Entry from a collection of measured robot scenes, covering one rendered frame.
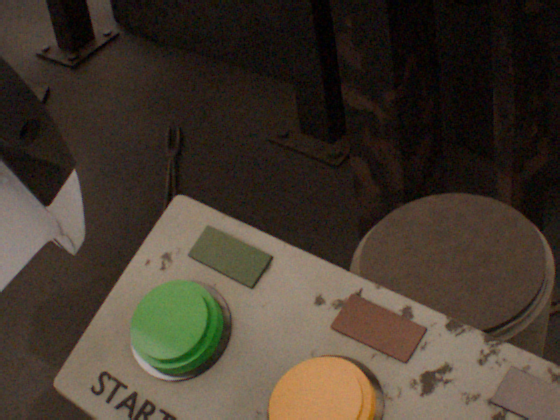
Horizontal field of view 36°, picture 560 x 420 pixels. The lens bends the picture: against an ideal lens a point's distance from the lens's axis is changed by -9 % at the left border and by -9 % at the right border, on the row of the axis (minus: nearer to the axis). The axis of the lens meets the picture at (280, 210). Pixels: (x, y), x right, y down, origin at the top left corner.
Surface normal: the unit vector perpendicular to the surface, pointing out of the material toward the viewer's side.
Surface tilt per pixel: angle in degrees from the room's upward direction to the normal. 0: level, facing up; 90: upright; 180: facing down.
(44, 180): 94
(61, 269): 0
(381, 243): 0
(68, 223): 110
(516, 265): 0
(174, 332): 20
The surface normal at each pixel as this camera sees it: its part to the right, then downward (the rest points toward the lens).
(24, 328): -0.14, -0.73
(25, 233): 0.79, 0.35
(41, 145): 0.85, 0.48
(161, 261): -0.33, -0.49
